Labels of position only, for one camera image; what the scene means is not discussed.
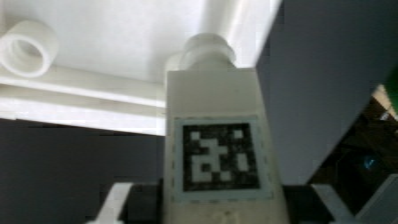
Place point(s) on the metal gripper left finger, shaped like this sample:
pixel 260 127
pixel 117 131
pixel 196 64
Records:
pixel 130 206

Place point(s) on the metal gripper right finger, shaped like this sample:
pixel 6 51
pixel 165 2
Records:
pixel 316 206

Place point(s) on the white table leg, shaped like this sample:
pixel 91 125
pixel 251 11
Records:
pixel 220 180

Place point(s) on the white square table top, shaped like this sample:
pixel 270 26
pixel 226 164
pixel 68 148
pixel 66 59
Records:
pixel 121 35

